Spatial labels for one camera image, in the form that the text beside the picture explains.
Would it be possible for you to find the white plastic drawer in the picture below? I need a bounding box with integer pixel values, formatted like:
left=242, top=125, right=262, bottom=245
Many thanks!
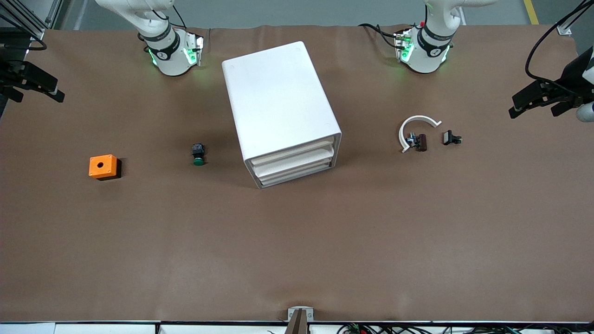
left=253, top=146, right=335, bottom=178
left=258, top=157, right=334, bottom=187
left=250, top=137, right=336, bottom=168

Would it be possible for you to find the right arm silver base panel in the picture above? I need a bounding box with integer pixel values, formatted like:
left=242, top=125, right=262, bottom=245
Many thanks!
left=185, top=32, right=205, bottom=67

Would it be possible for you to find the left arm silver base panel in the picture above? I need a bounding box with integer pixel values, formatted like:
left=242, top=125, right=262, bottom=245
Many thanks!
left=394, top=29, right=414, bottom=62

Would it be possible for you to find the white plastic drawer cabinet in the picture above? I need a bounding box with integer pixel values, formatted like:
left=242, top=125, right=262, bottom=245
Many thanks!
left=221, top=41, right=343, bottom=189

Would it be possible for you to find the orange box with hole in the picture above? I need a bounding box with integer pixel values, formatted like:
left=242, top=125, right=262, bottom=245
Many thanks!
left=88, top=154, right=119, bottom=180

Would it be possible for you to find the brown component with metal part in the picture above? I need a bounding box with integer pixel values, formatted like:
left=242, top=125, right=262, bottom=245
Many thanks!
left=406, top=133, right=428, bottom=152

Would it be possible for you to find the brown table mat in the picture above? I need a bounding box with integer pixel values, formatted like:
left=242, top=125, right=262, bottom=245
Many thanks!
left=0, top=23, right=594, bottom=324

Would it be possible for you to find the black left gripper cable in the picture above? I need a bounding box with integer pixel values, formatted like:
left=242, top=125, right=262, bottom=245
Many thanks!
left=525, top=0, right=594, bottom=85

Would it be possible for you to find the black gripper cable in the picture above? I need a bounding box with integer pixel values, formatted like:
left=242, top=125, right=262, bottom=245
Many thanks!
left=525, top=0, right=594, bottom=85
left=0, top=14, right=48, bottom=63

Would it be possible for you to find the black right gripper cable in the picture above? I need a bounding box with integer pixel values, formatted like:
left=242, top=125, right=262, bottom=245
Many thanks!
left=0, top=14, right=48, bottom=63

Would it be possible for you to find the aluminium frame profile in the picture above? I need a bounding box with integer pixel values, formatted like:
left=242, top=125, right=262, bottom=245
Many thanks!
left=45, top=0, right=65, bottom=29
left=557, top=0, right=594, bottom=36
left=0, top=2, right=45, bottom=41

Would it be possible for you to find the white curved plastic ring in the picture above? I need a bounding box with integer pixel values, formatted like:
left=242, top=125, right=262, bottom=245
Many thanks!
left=399, top=115, right=442, bottom=154

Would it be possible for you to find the black right arm base cable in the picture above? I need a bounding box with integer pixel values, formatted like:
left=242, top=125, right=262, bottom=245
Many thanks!
left=171, top=4, right=187, bottom=29

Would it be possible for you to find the black arm base cable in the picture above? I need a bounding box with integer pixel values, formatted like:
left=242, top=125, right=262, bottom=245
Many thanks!
left=171, top=4, right=187, bottom=29
left=358, top=22, right=400, bottom=51

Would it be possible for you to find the black left arm base cable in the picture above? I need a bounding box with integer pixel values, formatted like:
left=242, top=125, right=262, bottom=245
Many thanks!
left=358, top=22, right=400, bottom=51

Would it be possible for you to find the white table edge rail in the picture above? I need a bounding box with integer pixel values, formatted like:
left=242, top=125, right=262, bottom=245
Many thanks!
left=0, top=321, right=594, bottom=334

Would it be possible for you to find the tangled coloured cable bundle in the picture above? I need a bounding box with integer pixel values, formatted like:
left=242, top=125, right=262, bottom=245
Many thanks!
left=336, top=322, right=594, bottom=334

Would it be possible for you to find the grey metal clamp bracket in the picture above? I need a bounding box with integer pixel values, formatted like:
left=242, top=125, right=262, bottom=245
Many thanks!
left=287, top=306, right=314, bottom=322

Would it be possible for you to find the dark camera stand post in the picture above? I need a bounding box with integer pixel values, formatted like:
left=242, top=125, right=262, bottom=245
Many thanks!
left=284, top=309, right=310, bottom=334

